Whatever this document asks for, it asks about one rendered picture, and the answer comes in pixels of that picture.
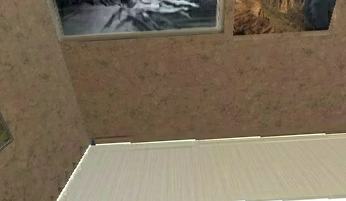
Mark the black and white framed picture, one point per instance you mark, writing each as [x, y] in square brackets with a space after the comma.
[139, 13]

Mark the brown canyon framed picture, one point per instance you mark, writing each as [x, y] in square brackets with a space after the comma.
[282, 8]

